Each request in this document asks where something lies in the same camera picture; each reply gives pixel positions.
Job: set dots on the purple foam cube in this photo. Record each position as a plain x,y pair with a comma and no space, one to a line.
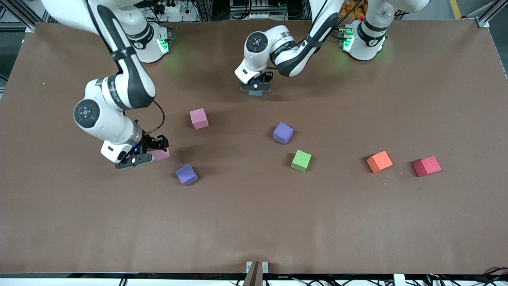
185,174
282,133

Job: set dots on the green foam cube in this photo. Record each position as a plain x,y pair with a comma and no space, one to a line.
301,161

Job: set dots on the orange foam cube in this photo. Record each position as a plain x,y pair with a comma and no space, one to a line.
379,162

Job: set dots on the white table edge rail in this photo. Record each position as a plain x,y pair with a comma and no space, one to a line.
79,280

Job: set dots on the white power strip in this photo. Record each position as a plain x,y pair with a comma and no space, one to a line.
172,7

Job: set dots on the orange snack packets bag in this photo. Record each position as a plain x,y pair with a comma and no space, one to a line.
353,10

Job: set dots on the cyan foam cube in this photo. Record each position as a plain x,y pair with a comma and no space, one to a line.
256,93

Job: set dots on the silver aluminium frame profile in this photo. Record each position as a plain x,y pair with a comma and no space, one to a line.
488,16
24,18

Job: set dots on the white equipment box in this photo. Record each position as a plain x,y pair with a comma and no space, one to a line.
250,8

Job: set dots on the brown post at table edge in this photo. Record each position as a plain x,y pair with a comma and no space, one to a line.
254,276

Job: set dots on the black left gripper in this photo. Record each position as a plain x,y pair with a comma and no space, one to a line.
262,82

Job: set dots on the pink foam cube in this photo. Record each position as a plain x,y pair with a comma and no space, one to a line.
162,155
198,119

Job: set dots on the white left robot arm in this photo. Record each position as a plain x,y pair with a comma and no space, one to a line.
278,37

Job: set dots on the brown table cover sheet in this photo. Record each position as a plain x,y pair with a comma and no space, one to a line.
79,218

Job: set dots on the red foam cube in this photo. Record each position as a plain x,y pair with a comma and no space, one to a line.
426,167

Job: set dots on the small white bracket plate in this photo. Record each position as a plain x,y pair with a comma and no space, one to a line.
265,267
249,267

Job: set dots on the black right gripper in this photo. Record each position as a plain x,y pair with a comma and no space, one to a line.
149,143

